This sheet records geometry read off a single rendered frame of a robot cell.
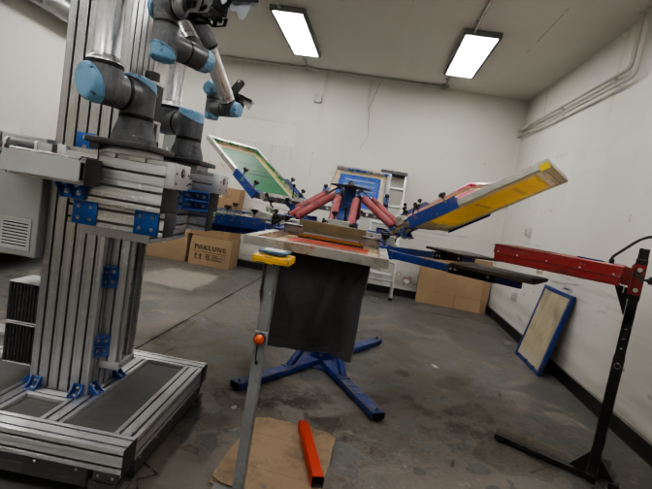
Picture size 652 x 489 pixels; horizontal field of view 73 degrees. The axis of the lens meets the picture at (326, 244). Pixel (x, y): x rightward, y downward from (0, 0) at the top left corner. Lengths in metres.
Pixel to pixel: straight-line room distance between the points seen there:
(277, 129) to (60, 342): 5.12
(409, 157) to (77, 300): 5.22
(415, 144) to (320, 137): 1.37
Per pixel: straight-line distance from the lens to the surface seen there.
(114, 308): 2.06
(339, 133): 6.56
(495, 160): 6.68
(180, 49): 1.51
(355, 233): 2.32
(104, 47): 1.68
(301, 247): 1.74
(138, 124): 1.70
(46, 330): 2.15
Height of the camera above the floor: 1.17
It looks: 5 degrees down
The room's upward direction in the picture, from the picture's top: 10 degrees clockwise
